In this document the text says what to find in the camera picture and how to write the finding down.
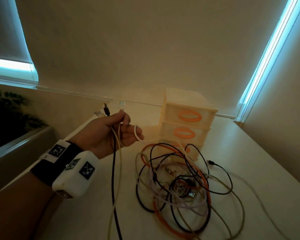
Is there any person's left hand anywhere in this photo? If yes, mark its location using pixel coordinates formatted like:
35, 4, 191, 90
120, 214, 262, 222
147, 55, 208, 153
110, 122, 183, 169
69, 110, 145, 160

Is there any cream white USB cable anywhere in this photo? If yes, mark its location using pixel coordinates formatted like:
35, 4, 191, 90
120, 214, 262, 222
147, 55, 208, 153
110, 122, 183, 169
94, 110, 123, 240

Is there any cream three-drawer organiser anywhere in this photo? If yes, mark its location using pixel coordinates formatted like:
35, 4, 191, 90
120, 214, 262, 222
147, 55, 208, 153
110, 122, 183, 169
158, 88, 218, 162

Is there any pile of cables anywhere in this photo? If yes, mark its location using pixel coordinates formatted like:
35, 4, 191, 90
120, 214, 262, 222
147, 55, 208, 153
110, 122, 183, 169
134, 142, 290, 240

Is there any person's left forearm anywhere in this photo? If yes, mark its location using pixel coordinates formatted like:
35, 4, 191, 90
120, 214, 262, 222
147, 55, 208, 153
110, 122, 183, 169
0, 172, 64, 240

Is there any bright window corner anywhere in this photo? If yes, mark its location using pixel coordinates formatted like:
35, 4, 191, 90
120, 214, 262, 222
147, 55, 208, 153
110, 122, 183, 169
0, 0, 39, 88

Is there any bright narrow window strip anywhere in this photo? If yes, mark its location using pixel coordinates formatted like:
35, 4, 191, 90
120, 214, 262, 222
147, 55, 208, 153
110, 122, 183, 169
235, 0, 300, 122

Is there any beaded blind pull chain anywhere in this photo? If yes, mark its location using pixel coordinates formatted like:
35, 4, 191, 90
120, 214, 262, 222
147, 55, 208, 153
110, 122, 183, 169
235, 0, 300, 123

